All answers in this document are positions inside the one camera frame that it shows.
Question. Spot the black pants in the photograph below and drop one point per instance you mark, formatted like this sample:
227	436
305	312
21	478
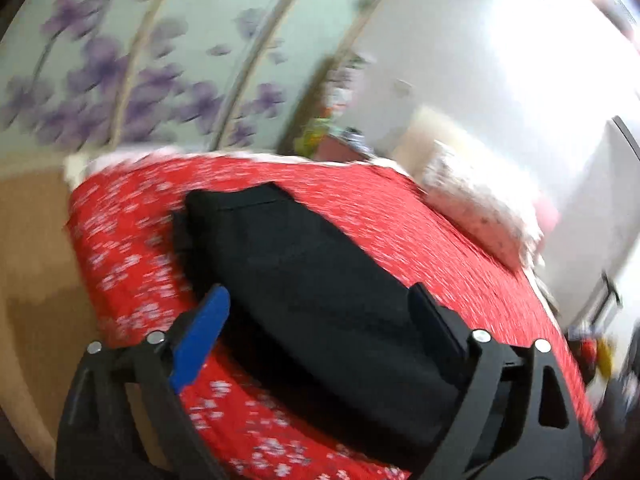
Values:
320	310

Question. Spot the red floral bedspread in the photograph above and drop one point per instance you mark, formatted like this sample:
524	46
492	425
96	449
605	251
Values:
400	220

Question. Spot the pink bedside table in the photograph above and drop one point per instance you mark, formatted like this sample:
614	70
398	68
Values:
340	149

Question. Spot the red plush toy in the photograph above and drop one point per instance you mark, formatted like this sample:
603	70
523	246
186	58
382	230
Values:
587	350

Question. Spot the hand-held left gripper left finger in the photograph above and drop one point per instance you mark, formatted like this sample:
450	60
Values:
197	340

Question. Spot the stack of plush toys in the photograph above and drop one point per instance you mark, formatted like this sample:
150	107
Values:
320	125

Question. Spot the yellow plush toy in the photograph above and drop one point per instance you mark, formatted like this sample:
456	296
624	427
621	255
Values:
604	355

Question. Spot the white floral pillow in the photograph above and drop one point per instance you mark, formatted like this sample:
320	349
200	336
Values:
480	205

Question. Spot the black chair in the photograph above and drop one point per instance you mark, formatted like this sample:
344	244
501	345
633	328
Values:
611	295

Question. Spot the purple floral wardrobe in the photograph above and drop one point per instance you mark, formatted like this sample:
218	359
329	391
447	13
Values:
150	50

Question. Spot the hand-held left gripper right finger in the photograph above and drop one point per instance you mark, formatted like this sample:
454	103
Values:
437	320

